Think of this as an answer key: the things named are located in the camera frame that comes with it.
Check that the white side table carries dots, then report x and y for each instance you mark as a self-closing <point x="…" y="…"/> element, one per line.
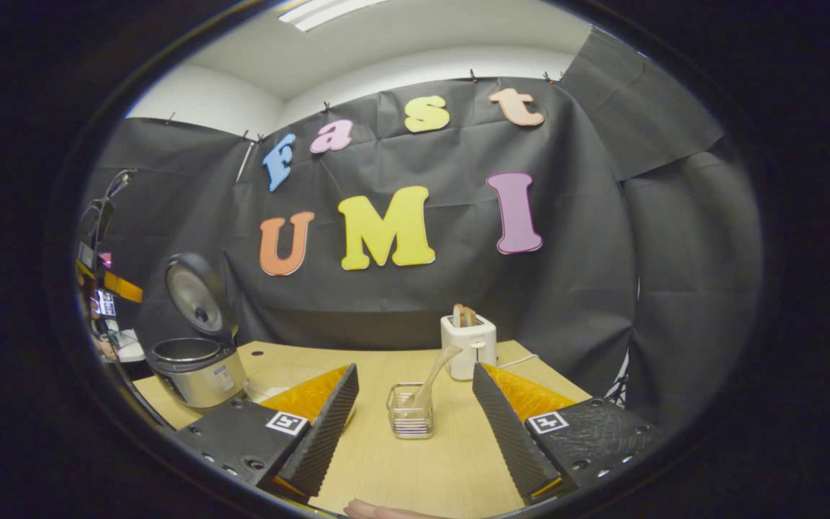
<point x="130" y="349"/>

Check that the silver black rice cooker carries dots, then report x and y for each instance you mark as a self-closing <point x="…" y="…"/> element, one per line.
<point x="199" y="375"/>

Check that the clear box of rice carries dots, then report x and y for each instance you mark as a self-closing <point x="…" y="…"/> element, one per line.
<point x="278" y="382"/>

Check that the brown toast slice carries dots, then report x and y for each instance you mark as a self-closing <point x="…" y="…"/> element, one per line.
<point x="464" y="316"/>

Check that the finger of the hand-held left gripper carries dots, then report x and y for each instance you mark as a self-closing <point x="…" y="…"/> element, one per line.
<point x="123" y="287"/>

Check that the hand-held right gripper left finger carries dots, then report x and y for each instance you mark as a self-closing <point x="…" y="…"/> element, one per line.
<point x="321" y="432"/>

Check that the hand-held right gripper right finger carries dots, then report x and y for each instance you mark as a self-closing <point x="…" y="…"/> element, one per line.
<point x="505" y="432"/>

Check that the white toaster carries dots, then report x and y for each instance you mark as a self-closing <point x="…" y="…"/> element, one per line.
<point x="467" y="349"/>

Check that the ceiling light panel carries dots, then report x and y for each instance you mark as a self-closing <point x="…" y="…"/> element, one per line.
<point x="321" y="11"/>

